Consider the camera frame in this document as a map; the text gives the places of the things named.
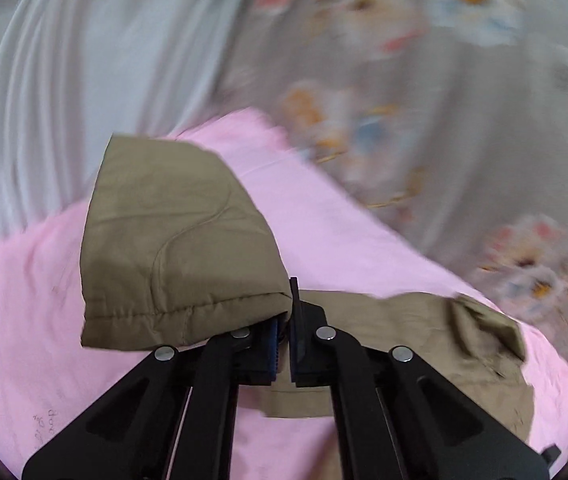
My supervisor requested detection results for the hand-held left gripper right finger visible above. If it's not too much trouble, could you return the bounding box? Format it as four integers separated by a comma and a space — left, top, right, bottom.
288, 276, 551, 480

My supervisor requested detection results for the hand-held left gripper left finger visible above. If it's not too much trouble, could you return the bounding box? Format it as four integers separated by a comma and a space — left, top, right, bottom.
21, 313, 290, 480

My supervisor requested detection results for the khaki quilted jacket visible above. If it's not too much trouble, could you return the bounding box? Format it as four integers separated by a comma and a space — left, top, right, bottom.
80, 133, 536, 420

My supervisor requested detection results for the pink bed sheet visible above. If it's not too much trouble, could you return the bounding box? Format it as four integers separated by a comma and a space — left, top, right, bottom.
0, 107, 568, 480

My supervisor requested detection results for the grey floral bed sheet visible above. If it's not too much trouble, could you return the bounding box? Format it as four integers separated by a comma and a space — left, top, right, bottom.
221, 0, 568, 403

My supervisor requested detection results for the light grey plain bedding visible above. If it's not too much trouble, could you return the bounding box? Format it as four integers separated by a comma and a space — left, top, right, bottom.
0, 0, 267, 261

